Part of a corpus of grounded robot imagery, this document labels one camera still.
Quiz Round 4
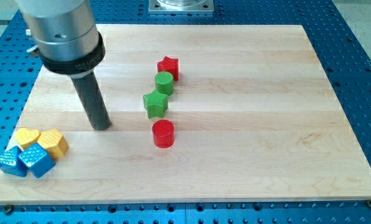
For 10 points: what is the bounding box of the blue triangle block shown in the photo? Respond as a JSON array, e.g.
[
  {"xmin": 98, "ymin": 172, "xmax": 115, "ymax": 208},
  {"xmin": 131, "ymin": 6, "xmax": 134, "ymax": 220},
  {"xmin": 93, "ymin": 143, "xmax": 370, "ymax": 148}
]
[{"xmin": 0, "ymin": 146, "xmax": 27, "ymax": 177}]

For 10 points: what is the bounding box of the green cylinder block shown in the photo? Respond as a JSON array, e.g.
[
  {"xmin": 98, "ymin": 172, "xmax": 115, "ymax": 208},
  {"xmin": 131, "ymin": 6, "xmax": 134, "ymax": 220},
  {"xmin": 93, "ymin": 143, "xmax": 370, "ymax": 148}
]
[{"xmin": 155, "ymin": 72, "xmax": 174, "ymax": 96}]

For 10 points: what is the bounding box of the red star block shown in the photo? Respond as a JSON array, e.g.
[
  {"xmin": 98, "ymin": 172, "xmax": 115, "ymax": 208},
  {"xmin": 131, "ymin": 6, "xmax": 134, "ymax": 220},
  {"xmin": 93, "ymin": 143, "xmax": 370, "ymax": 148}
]
[{"xmin": 157, "ymin": 56, "xmax": 180, "ymax": 81}]

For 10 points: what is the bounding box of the light wooden board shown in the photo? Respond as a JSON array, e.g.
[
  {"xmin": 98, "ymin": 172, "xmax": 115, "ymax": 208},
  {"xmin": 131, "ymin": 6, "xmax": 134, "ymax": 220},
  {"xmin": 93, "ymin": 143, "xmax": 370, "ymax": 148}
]
[{"xmin": 0, "ymin": 24, "xmax": 371, "ymax": 205}]

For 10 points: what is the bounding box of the blue cube block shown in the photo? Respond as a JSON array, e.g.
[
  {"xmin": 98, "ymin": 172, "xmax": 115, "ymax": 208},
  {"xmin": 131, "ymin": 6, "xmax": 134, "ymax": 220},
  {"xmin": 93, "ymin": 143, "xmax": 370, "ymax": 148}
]
[{"xmin": 18, "ymin": 143, "xmax": 56, "ymax": 179}]

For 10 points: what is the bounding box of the yellow heart block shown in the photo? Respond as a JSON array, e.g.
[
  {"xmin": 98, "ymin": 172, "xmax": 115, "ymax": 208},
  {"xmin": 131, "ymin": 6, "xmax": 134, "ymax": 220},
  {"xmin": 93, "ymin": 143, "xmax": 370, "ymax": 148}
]
[{"xmin": 15, "ymin": 128, "xmax": 41, "ymax": 150}]

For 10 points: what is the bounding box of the black collar tool mount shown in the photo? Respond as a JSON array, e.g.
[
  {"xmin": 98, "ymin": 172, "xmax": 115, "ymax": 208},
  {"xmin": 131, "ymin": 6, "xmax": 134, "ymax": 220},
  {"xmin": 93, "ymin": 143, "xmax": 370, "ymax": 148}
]
[{"xmin": 39, "ymin": 32, "xmax": 106, "ymax": 75}]

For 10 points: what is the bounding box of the red cylinder block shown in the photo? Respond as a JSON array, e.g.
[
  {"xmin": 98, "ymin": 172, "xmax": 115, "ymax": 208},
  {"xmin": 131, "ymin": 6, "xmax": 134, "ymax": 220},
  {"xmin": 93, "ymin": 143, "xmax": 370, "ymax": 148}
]
[{"xmin": 152, "ymin": 119, "xmax": 175, "ymax": 148}]

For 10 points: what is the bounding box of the yellow hexagon block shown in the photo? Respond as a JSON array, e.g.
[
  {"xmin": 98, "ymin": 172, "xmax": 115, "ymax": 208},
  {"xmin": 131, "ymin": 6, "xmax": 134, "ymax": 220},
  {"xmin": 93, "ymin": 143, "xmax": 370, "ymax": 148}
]
[{"xmin": 37, "ymin": 129, "xmax": 69, "ymax": 159}]

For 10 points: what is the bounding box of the green star block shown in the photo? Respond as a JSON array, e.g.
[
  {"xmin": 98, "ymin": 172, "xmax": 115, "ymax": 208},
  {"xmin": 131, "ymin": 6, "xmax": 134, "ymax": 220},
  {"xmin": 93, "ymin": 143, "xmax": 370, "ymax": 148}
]
[{"xmin": 143, "ymin": 90, "xmax": 168, "ymax": 119}]

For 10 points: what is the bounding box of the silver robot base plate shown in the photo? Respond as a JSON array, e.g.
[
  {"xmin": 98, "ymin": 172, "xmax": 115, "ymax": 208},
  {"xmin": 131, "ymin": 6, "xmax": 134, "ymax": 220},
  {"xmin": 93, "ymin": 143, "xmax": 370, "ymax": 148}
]
[{"xmin": 148, "ymin": 0, "xmax": 214, "ymax": 14}]

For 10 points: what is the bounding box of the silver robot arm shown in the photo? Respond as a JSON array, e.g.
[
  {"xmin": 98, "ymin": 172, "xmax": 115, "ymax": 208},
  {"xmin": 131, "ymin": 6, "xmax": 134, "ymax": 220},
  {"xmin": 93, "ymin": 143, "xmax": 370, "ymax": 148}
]
[{"xmin": 16, "ymin": 0, "xmax": 111, "ymax": 131}]

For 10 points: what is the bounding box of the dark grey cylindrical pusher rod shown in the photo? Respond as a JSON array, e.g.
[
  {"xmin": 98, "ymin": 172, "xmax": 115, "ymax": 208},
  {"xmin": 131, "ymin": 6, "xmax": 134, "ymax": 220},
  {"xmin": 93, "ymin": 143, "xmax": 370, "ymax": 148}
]
[{"xmin": 71, "ymin": 72, "xmax": 111, "ymax": 131}]

